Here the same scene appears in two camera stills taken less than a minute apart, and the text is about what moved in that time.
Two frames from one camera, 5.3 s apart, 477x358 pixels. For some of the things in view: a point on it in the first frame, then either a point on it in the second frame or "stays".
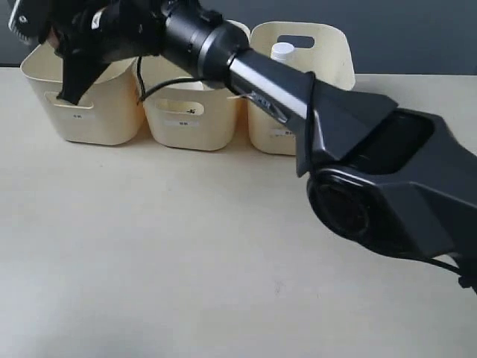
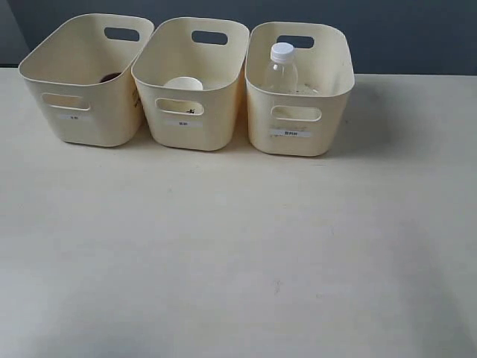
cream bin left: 109,112 stays
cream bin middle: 190,115 stays
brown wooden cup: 53,38 → 110,77
